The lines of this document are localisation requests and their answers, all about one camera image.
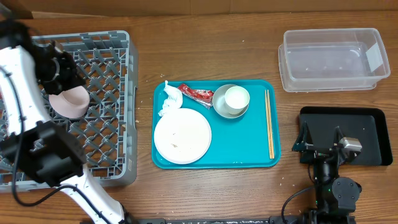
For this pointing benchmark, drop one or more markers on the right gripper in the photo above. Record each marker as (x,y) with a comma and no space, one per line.
(321,149)

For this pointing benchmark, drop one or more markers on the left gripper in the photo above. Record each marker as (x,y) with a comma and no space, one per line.
(69,79)

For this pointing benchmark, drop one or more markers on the small white plate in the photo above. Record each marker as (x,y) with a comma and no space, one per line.
(72,103)

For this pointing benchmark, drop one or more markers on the white paper cup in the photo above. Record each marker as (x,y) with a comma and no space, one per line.
(237,99)

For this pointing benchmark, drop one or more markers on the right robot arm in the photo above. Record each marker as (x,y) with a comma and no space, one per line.
(335,196)

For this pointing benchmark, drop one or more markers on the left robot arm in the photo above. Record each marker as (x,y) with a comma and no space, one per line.
(43,150)

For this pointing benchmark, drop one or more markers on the right wooden chopstick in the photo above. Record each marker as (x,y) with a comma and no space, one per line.
(270,124)

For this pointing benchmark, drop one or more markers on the wooden chopstick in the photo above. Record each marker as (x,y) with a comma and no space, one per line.
(268,124)

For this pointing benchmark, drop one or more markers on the black plastic tray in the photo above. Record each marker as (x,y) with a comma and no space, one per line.
(368,125)

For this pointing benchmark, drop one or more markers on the left wooden chopstick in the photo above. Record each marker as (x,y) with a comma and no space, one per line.
(268,124)

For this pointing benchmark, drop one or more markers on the clear plastic storage bin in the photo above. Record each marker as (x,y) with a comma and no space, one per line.
(332,60)

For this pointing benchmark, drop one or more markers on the grey plastic dish rack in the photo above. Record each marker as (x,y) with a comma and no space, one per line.
(107,62)

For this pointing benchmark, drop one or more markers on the teal plastic serving tray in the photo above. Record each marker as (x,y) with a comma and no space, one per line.
(236,143)

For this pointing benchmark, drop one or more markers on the grey metal bowl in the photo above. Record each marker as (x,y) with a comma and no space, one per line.
(220,105)

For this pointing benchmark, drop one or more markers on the crumpled white napkin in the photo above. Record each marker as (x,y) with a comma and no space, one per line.
(174,99)

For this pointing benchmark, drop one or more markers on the red snack wrapper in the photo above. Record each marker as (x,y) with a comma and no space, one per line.
(203,97)

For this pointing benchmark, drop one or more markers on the large white plate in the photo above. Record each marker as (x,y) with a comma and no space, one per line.
(182,136)

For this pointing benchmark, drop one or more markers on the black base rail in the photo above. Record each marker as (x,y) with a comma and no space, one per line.
(269,220)

